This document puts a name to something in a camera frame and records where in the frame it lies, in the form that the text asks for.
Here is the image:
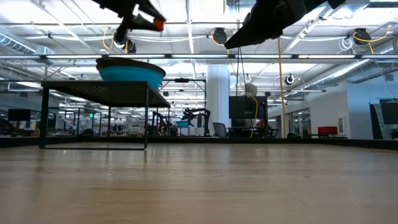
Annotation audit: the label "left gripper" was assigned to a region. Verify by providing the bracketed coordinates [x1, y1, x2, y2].
[113, 0, 167, 44]

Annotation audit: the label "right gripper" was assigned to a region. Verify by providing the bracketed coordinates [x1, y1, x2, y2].
[224, 0, 308, 50]

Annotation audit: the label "blue collapsible colander grey rim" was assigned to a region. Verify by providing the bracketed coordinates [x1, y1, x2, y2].
[95, 57, 167, 90]

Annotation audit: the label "white pillar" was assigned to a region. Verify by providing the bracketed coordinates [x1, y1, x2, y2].
[206, 64, 231, 138]

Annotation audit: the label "black monitor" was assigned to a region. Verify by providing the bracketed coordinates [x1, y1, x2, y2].
[229, 95, 269, 119]

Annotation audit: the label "black mesh metal rack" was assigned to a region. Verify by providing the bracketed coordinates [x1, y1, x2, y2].
[39, 80, 171, 151]

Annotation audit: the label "grey office chair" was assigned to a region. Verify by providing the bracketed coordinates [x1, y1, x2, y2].
[213, 122, 228, 138]

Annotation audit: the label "red box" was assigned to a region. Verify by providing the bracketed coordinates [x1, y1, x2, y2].
[317, 126, 339, 135]

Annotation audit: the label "dark screen panel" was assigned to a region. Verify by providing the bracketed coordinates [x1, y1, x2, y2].
[369, 98, 398, 141]

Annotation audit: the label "small dark background monitor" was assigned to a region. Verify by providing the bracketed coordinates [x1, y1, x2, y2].
[7, 108, 32, 122]

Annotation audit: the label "black hanging cables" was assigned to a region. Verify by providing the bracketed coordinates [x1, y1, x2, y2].
[235, 46, 251, 98]

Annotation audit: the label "long yellow cable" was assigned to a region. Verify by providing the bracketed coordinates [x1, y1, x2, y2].
[276, 37, 289, 139]

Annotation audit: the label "short yellow hanging cable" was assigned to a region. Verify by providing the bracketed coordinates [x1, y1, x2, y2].
[248, 93, 259, 138]

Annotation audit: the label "black aluminium table frame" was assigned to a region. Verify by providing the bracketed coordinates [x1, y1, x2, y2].
[0, 136, 398, 151]

